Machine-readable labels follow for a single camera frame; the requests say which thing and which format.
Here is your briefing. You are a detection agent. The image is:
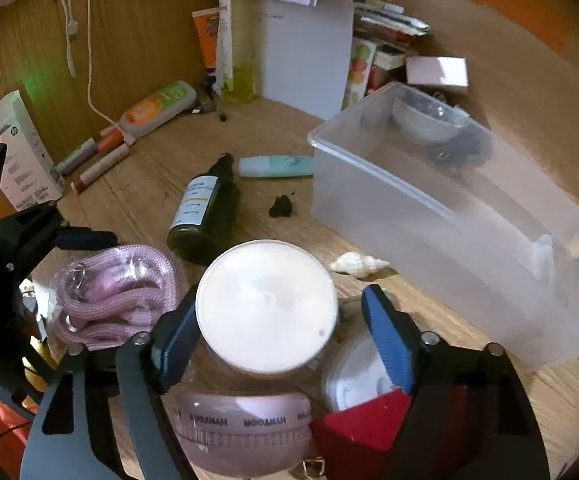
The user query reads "pink round case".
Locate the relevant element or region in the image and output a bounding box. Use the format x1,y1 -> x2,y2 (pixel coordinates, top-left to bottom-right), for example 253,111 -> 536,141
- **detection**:
172,390 -> 315,477

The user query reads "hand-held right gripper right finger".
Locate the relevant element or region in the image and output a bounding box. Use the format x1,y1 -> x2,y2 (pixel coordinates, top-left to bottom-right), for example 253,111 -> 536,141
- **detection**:
361,284 -> 553,480

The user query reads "beige marker pen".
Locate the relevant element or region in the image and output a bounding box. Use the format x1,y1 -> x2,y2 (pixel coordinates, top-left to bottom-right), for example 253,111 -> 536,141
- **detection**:
71,142 -> 133,194

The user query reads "stack of books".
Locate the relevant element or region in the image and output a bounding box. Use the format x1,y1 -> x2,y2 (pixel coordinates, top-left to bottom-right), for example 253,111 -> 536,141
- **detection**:
352,0 -> 431,97

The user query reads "white seashell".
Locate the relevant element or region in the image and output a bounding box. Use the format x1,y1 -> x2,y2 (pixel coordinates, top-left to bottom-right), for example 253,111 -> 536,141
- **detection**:
329,252 -> 391,279

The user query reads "red pouch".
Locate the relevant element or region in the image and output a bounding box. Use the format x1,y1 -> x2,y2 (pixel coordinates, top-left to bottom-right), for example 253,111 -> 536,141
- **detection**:
311,390 -> 413,480

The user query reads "purple orange marker pen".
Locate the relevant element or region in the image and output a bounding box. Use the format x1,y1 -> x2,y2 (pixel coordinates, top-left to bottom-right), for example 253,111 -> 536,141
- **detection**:
53,127 -> 125,177

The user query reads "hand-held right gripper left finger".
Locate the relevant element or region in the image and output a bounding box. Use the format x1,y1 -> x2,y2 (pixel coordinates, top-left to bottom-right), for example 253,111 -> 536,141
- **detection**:
19,295 -> 205,480

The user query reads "orange green lotion tube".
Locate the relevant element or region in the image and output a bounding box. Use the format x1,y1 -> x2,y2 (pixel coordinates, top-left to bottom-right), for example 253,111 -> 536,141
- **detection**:
119,81 -> 198,139

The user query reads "dark green glass bottle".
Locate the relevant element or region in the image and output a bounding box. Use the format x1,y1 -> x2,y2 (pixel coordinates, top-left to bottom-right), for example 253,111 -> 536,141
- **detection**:
166,152 -> 240,266

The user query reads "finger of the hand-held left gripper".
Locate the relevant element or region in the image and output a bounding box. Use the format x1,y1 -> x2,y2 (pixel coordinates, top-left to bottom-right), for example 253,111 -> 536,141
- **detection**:
16,347 -> 70,393
54,226 -> 119,252

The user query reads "small white box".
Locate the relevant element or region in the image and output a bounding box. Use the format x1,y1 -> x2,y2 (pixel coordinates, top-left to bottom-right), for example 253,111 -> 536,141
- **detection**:
405,56 -> 469,92

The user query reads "teal plastic tube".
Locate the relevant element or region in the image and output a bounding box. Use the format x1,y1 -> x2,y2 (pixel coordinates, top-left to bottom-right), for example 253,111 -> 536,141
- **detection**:
238,155 -> 316,179

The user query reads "small black hair clip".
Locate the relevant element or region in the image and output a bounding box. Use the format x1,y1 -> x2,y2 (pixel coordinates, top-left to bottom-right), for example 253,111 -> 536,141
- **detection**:
268,191 -> 298,219

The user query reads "white folded paper sheet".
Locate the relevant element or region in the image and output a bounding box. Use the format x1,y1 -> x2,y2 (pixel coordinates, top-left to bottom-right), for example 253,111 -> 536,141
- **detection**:
256,0 -> 355,119

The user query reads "plastic white mask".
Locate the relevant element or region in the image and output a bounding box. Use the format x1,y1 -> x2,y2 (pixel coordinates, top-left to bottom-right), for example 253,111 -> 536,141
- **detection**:
321,335 -> 395,417

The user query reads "long white cable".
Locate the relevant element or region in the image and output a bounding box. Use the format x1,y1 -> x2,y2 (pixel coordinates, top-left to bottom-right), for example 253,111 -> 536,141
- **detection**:
76,0 -> 136,145

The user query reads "fruit print book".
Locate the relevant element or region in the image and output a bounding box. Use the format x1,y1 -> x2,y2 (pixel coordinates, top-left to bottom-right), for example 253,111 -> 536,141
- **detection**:
342,37 -> 378,111

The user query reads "clear plastic storage box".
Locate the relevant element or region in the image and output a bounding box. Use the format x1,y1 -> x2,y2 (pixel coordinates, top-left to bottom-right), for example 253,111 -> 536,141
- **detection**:
307,81 -> 579,373

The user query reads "white carton box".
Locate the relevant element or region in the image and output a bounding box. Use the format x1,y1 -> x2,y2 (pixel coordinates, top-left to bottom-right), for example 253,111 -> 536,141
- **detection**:
0,90 -> 65,212

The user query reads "pink rope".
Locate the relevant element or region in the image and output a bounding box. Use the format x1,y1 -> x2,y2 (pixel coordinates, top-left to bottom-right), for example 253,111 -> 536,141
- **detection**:
44,244 -> 180,352

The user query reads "green spray bottle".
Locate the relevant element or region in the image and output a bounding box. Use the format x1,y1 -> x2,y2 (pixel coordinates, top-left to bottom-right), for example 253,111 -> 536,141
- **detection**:
220,0 -> 261,106

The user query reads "orange paper note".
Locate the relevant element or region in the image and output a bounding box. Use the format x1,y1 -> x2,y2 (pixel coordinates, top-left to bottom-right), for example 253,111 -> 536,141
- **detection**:
419,0 -> 573,54

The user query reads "white cable with plug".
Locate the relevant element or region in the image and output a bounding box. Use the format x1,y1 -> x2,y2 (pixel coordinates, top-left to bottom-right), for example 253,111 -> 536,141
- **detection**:
55,0 -> 78,79

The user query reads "clear bowl with trinkets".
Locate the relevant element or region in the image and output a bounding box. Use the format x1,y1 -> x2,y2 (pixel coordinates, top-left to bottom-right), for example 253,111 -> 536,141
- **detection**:
392,94 -> 471,144

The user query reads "white round jar lid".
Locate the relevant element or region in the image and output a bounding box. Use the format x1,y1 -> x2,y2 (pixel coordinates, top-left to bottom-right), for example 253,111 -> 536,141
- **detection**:
195,240 -> 339,376

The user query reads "wooden desktop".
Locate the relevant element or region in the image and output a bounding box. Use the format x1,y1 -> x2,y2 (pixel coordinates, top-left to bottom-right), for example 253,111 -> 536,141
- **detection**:
24,92 -> 579,480

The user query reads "orange sunscreen tube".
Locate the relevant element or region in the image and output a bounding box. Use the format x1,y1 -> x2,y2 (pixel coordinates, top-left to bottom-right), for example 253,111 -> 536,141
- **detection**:
192,7 -> 221,92

